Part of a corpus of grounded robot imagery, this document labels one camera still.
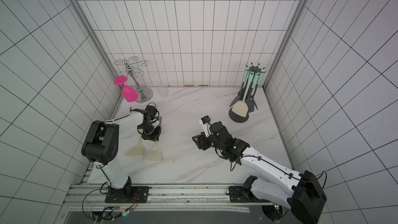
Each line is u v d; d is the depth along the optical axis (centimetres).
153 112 81
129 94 95
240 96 91
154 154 85
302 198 38
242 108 88
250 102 88
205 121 67
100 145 49
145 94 114
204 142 67
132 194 71
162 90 111
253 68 74
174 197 73
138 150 90
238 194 72
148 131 80
